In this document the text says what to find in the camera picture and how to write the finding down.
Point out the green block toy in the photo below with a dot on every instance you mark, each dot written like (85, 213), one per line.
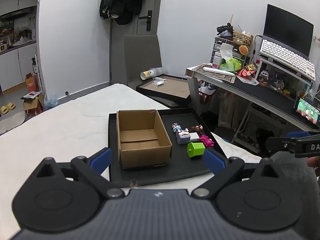
(196, 150)

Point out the white tissue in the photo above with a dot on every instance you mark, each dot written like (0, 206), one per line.
(226, 51)

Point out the black tray with brown liner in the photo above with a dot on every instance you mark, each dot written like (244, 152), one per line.
(167, 87)

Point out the orange box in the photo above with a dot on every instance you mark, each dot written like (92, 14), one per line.
(31, 83)

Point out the orange plush toy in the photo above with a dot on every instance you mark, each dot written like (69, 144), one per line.
(243, 50)

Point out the white keyboard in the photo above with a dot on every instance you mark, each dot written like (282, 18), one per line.
(287, 58)

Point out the green plastic bag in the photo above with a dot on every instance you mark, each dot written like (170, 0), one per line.
(231, 65)

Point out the red toy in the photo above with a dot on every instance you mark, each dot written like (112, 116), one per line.
(245, 73)

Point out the tablet with game screen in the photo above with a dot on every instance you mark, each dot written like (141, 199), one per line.
(307, 110)

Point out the white face mask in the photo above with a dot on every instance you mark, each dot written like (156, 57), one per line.
(158, 82)

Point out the pack of water bottles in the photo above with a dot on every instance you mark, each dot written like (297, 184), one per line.
(51, 102)

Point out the purple cube figurine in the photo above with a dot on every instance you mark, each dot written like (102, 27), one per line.
(183, 138)

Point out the grey drawer organizer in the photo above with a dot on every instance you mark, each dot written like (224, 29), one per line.
(216, 45)

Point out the grey panel board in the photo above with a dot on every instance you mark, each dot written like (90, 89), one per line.
(142, 55)

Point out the white charger plug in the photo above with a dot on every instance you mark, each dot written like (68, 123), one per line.
(194, 136)

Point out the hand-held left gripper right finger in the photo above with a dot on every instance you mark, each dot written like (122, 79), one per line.
(213, 162)

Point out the person's right hand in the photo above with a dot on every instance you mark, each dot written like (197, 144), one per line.
(313, 162)

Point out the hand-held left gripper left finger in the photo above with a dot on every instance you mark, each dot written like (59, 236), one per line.
(101, 160)

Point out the brown cardboard box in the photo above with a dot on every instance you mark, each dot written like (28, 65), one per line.
(140, 140)

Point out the brown bear figurine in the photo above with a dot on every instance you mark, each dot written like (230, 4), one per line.
(198, 129)

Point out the wicker basket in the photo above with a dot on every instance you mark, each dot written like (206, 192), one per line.
(242, 38)

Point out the raccoon figurine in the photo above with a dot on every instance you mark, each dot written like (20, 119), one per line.
(264, 77)

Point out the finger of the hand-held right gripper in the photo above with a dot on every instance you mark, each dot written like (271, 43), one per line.
(275, 143)
(296, 135)

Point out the red basket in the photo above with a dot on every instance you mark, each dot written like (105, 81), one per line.
(207, 95)

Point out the blue-haired figurine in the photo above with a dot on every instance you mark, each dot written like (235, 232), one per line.
(177, 127)

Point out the plastic bottle with yellow label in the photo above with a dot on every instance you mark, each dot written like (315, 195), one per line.
(150, 73)

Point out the open cardboard box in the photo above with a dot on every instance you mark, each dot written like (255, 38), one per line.
(32, 102)

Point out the black jackets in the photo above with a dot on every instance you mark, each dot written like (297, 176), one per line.
(120, 0)

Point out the black monitor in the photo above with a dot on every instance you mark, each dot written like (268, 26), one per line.
(288, 31)

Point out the pink hooded figurine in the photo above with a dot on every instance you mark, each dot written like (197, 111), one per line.
(207, 141)

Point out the light floor mat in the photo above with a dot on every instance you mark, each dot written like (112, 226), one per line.
(11, 122)

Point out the grey door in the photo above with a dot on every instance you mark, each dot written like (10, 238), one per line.
(150, 5)

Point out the kitchen cabinet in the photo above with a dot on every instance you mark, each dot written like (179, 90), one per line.
(17, 42)

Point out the grey monitor riser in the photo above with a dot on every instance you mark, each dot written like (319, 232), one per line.
(285, 72)

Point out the white roll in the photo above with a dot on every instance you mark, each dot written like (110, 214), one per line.
(218, 71)

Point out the pill bottle with pink cap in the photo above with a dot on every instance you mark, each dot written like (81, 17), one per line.
(216, 60)

